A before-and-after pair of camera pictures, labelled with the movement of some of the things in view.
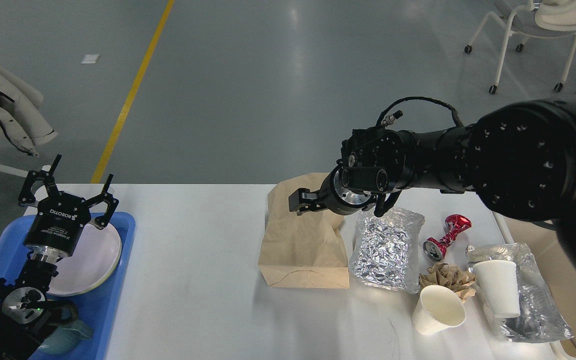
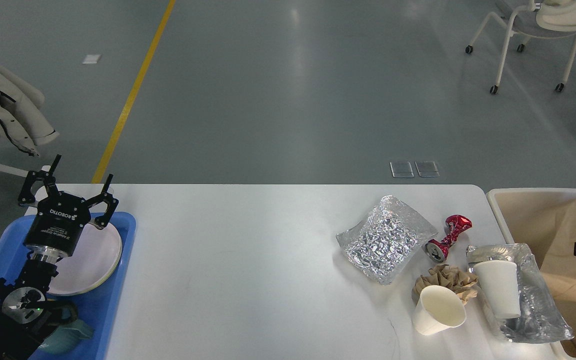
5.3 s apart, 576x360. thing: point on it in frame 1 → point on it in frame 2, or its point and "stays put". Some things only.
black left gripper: [61, 218] stays put
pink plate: [93, 260] stays put
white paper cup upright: [499, 281] stays put
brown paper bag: [306, 251] → [551, 223]
